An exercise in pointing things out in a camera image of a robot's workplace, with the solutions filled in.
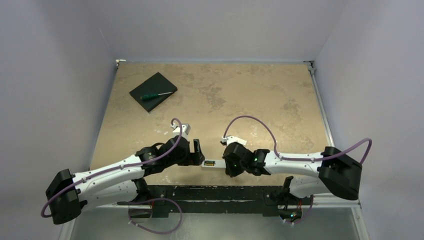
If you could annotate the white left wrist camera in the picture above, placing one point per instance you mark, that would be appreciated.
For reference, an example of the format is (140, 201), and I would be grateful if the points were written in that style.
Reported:
(184, 129)

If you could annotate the gold battery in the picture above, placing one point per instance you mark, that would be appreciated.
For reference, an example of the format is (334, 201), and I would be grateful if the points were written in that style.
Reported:
(209, 163)

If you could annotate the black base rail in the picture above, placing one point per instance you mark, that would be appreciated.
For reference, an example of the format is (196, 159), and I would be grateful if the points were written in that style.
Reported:
(268, 201)

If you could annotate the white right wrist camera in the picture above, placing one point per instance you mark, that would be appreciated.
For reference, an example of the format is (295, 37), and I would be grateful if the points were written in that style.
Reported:
(226, 140)

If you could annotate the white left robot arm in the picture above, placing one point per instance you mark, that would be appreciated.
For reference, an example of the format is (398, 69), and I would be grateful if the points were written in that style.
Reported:
(69, 194)

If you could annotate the white remote control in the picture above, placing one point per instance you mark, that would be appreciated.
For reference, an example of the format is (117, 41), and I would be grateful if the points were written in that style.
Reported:
(221, 164)

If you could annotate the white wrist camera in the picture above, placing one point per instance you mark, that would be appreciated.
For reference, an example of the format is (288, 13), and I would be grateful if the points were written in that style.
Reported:
(184, 129)
(226, 140)

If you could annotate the black foam block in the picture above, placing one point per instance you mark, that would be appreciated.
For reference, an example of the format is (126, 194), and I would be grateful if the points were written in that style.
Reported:
(155, 84)

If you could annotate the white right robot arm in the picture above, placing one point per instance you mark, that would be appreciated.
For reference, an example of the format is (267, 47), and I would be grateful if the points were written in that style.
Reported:
(329, 171)

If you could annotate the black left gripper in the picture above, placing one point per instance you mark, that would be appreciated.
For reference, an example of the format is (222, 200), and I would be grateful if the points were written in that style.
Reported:
(192, 158)

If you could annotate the green handled screwdriver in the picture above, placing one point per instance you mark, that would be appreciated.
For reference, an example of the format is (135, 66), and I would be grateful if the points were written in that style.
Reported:
(154, 96)

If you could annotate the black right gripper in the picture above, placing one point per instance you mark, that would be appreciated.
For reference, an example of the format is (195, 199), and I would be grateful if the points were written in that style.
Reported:
(228, 159)

